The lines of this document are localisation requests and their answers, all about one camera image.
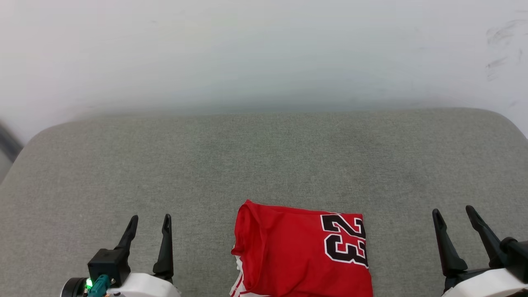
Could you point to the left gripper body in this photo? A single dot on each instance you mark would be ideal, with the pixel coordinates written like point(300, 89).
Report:
point(144, 286)

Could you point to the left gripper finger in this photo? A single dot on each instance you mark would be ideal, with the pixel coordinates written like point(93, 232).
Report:
point(128, 233)
point(166, 247)

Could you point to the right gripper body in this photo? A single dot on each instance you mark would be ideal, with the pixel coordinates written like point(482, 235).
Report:
point(486, 284)

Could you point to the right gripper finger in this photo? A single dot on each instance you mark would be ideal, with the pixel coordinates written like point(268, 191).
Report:
point(446, 247)
point(486, 237)

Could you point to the red basketball jersey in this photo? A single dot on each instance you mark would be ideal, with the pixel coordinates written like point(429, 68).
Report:
point(288, 255)

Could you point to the grey fabric sofa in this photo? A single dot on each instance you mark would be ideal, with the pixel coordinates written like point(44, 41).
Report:
point(264, 165)

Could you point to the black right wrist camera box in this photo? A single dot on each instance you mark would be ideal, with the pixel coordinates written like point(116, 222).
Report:
point(515, 258)

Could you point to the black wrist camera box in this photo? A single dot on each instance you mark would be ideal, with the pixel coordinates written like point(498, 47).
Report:
point(515, 258)
point(108, 264)

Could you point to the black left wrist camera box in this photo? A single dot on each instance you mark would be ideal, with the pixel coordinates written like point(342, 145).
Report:
point(108, 264)

